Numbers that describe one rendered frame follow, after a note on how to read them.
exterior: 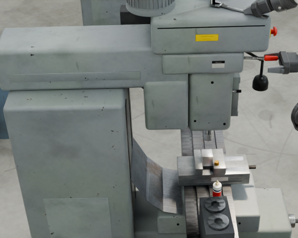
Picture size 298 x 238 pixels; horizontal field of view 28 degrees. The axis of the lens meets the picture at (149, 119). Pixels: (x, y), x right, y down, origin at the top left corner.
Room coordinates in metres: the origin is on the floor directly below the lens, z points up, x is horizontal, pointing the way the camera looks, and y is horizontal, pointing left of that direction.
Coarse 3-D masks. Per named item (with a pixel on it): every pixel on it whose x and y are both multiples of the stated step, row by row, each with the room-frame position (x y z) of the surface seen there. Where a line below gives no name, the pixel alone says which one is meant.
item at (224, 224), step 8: (200, 200) 1.86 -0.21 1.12; (208, 200) 1.85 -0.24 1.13; (216, 200) 1.84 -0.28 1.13; (224, 200) 1.86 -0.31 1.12; (200, 208) 1.85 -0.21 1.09; (208, 208) 1.80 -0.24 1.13; (216, 208) 1.80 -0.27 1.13; (224, 208) 1.80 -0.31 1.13; (200, 216) 1.84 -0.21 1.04; (208, 216) 1.76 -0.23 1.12; (216, 216) 1.75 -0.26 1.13; (224, 216) 1.75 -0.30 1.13; (200, 224) 1.83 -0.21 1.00; (208, 224) 1.71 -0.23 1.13; (216, 224) 1.70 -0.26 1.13; (224, 224) 1.70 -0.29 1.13; (232, 224) 1.71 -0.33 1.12; (200, 232) 1.83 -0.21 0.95; (208, 232) 1.67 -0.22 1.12; (216, 232) 1.67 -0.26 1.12; (224, 232) 1.67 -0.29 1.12; (232, 232) 1.67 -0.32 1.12
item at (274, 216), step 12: (264, 192) 2.30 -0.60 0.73; (276, 192) 2.29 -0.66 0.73; (144, 204) 2.24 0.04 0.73; (264, 204) 2.21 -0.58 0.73; (276, 204) 2.20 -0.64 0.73; (144, 216) 2.16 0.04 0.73; (156, 216) 2.15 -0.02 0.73; (264, 216) 2.12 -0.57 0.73; (276, 216) 2.12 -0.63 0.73; (288, 216) 2.12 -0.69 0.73; (144, 228) 2.08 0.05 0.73; (156, 228) 2.07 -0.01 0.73; (264, 228) 2.04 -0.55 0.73; (276, 228) 2.04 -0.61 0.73; (288, 228) 2.04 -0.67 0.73
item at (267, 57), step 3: (246, 57) 2.08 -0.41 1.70; (249, 57) 2.07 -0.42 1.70; (252, 57) 2.07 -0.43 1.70; (255, 57) 2.07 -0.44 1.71; (258, 57) 2.07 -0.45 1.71; (261, 57) 2.07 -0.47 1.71; (264, 57) 2.07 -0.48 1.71; (267, 57) 2.06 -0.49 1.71; (270, 57) 2.06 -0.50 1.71; (273, 57) 2.06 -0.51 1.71; (276, 57) 2.06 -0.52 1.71; (267, 60) 2.06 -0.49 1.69; (270, 60) 2.06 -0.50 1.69; (273, 60) 2.06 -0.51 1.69; (276, 60) 2.06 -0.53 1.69
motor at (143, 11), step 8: (128, 0) 2.15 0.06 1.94; (136, 0) 2.12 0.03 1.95; (144, 0) 2.11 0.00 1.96; (152, 0) 2.11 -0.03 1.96; (160, 0) 2.11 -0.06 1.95; (168, 0) 2.14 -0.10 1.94; (128, 8) 2.16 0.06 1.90; (136, 8) 2.12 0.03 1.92; (144, 8) 2.11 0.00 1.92; (152, 8) 2.11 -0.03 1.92; (160, 8) 2.11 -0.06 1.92; (168, 8) 2.13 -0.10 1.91; (144, 16) 2.11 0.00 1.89; (152, 16) 2.11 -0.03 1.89
